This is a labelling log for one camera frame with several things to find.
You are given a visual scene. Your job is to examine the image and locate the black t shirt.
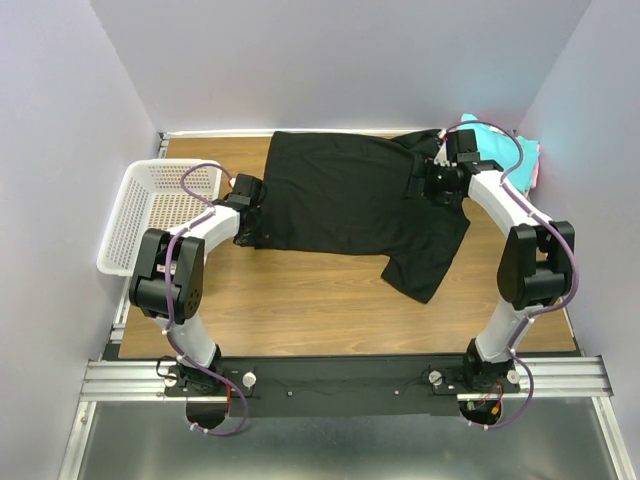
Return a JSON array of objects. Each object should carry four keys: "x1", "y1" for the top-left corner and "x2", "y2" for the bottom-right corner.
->
[{"x1": 246, "y1": 130, "x2": 470, "y2": 303}]

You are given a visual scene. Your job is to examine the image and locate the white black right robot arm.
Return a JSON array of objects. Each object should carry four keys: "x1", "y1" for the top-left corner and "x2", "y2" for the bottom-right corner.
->
[{"x1": 418, "y1": 121, "x2": 578, "y2": 395}]

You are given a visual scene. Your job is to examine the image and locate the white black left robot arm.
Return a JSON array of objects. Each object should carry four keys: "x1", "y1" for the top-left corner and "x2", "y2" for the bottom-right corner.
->
[{"x1": 129, "y1": 168, "x2": 266, "y2": 391}]

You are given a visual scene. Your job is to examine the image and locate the folded turquoise t shirt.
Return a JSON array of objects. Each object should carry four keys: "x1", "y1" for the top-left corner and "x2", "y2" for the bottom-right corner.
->
[{"x1": 462, "y1": 123, "x2": 539, "y2": 196}]

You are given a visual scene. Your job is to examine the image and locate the white plastic laundry basket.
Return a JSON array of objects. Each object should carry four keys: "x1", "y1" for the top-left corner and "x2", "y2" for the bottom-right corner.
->
[{"x1": 96, "y1": 158, "x2": 226, "y2": 277}]

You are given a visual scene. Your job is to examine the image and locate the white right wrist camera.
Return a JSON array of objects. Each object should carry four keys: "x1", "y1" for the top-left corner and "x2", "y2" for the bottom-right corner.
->
[{"x1": 433, "y1": 129, "x2": 451, "y2": 168}]

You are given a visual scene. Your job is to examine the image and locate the aluminium frame rail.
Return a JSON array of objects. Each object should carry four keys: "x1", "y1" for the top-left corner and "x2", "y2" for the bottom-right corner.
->
[{"x1": 80, "y1": 357, "x2": 613, "y2": 402}]

